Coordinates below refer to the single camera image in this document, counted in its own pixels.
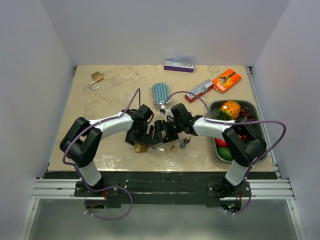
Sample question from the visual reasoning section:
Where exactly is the brass padlock with keys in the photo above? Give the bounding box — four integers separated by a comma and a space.
134, 142, 149, 153

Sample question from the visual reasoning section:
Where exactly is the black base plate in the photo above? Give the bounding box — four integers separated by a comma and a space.
42, 170, 281, 209

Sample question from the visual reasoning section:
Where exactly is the grey fruit tray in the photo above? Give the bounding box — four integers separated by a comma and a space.
209, 100, 264, 164

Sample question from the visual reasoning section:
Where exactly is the red white box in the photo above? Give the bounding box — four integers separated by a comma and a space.
184, 79, 214, 103

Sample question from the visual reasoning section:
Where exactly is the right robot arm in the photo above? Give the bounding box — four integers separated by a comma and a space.
151, 103, 267, 197

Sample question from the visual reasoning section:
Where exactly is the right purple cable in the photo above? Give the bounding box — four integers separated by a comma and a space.
164, 90, 288, 216

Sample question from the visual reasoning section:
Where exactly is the aluminium rail frame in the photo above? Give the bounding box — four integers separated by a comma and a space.
19, 179, 306, 240

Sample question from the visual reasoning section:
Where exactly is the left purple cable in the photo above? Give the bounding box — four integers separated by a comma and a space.
61, 87, 142, 220

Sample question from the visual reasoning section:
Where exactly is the large brass padlock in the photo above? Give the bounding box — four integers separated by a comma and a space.
88, 71, 104, 91

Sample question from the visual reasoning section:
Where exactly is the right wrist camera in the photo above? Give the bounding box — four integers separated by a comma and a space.
160, 105, 174, 122

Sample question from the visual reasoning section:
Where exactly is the orange box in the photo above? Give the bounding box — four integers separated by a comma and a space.
212, 68, 242, 94

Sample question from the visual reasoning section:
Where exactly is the purple cable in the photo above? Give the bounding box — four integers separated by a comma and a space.
164, 90, 288, 216
61, 87, 142, 220

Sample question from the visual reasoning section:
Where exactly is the small brass padlock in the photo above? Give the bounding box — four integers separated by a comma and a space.
170, 139, 181, 153

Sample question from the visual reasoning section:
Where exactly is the dark grapes bunch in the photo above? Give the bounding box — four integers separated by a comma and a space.
240, 107, 256, 122

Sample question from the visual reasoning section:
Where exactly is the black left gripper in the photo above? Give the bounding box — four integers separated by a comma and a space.
125, 123, 154, 148

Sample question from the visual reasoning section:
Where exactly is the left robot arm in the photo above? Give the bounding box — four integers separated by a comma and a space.
59, 104, 154, 196

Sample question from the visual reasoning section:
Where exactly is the green avocado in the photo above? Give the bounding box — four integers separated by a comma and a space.
217, 147, 233, 162

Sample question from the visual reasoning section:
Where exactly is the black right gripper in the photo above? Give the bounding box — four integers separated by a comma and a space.
151, 119, 184, 146

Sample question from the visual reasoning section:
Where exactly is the red apple left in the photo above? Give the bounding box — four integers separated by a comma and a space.
214, 138, 228, 148

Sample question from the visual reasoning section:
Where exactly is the toy pineapple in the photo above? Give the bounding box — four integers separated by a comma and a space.
217, 100, 241, 121

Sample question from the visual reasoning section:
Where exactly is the blue zigzag pouch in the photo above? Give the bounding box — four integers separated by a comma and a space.
151, 82, 174, 110

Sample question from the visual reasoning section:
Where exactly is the purple white box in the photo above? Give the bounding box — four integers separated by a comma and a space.
163, 56, 195, 73

